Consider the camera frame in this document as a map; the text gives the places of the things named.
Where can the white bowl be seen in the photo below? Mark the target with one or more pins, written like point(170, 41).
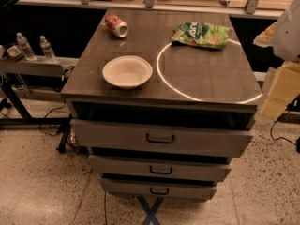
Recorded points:
point(127, 72)

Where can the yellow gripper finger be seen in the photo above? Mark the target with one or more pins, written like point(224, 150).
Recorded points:
point(285, 88)

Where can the clear water bottle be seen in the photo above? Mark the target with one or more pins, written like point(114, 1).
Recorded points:
point(26, 47)
point(47, 49)

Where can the green rice chip bag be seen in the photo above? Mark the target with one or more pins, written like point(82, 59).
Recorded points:
point(200, 34)

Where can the top grey drawer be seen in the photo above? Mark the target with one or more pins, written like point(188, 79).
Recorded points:
point(162, 139)

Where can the grey drawer cabinet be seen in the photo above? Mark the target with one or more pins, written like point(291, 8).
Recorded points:
point(189, 88)

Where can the left clear water bottle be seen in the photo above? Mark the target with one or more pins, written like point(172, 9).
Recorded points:
point(26, 47)

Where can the red soda can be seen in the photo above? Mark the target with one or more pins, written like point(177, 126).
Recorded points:
point(117, 26)

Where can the grey drawer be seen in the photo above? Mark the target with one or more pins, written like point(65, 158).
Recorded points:
point(162, 139)
point(159, 168)
point(158, 189)

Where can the right clear water bottle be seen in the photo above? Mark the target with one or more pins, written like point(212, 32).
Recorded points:
point(47, 49)

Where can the middle grey drawer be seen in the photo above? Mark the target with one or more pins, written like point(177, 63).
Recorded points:
point(159, 168)

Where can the small dark bowl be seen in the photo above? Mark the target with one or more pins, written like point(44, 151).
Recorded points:
point(12, 53)

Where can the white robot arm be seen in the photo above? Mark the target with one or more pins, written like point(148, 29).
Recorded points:
point(286, 39)

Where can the bottom grey drawer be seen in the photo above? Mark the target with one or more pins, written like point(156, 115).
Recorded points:
point(158, 189)

